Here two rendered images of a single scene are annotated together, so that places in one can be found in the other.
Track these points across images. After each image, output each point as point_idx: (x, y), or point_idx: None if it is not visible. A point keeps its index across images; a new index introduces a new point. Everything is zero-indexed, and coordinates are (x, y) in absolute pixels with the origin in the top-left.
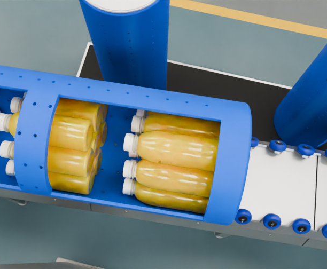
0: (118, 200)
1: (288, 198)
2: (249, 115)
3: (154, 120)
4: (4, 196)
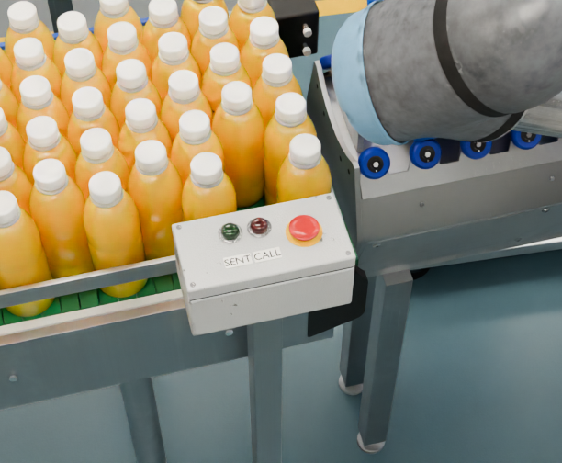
0: None
1: None
2: None
3: None
4: None
